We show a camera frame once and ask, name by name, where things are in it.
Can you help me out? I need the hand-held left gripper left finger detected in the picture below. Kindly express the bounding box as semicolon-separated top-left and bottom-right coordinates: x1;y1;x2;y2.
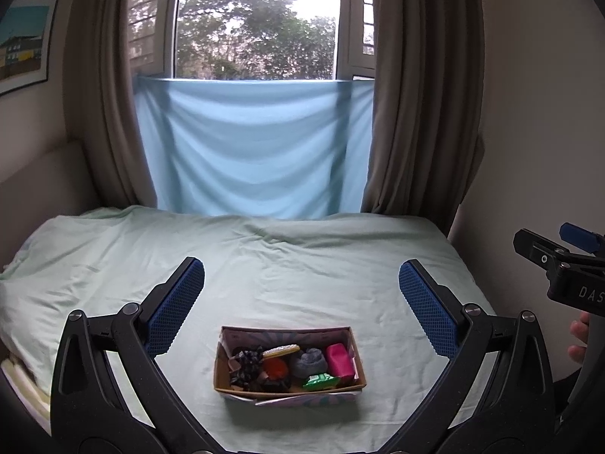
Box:
50;256;211;443

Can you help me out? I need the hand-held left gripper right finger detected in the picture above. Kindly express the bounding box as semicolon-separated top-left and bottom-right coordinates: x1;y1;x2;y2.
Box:
394;259;555;443

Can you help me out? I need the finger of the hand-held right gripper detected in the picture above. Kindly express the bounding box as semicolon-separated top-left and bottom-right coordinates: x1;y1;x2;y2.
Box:
514;228;572;274
559;222;605;253

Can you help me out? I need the cardboard box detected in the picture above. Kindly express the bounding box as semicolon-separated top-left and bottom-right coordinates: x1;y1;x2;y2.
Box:
214;325;368;410

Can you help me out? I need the black patterned hair bow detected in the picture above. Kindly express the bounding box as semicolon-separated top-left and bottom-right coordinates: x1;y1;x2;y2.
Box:
230;346;265;386

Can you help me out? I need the yellow toy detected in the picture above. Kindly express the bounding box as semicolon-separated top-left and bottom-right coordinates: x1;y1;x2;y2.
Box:
262;343;301;359

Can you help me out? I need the orange pompom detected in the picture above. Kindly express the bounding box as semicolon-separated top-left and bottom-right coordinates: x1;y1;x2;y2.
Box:
262;358;290;379

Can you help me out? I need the green foil packet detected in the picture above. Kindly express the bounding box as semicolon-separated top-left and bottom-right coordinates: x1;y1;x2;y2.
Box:
302;373;340;392

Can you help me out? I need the grey fuzzy scrunchie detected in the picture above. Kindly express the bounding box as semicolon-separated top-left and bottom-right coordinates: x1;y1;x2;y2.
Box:
290;347;328;379

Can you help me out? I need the person's right hand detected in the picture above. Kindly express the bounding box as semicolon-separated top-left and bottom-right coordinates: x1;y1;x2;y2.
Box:
568;316;591;365

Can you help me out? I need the bed with pale green sheet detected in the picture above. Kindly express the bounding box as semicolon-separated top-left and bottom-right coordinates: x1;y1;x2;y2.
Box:
0;205;499;454

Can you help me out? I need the light blue hanging cloth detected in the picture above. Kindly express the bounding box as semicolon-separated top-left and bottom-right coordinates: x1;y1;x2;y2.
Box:
133;75;376;221

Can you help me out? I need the brown curtain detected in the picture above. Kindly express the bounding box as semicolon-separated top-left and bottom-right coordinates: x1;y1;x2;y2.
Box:
360;0;487;237
66;0;183;209

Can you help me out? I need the window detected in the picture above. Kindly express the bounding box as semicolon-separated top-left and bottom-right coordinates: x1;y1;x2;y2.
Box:
127;0;379;81

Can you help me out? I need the framed wall poster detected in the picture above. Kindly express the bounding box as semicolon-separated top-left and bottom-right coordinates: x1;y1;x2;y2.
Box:
0;0;60;98

